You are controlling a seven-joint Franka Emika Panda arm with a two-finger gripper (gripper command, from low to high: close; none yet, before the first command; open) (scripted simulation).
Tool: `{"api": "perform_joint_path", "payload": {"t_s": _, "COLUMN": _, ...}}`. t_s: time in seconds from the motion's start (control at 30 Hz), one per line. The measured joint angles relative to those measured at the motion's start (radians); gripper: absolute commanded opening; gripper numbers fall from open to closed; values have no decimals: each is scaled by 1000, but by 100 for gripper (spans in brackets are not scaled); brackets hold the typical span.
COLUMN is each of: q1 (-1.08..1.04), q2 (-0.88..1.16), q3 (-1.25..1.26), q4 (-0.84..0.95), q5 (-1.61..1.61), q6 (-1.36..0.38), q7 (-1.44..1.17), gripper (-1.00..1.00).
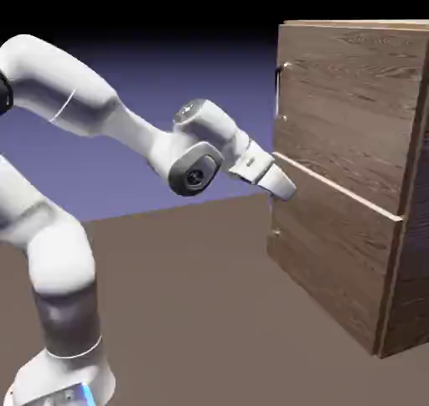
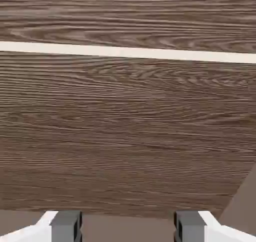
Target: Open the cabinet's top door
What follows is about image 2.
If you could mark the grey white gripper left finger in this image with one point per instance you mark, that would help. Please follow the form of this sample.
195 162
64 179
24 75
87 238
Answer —
64 228

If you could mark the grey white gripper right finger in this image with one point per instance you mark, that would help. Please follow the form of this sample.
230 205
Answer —
190 228

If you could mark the brown wooden cabinet door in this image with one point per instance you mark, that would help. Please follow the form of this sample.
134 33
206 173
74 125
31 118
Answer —
120 136
128 16

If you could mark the white-framed wooden cabinet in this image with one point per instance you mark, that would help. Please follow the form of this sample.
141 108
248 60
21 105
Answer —
128 52

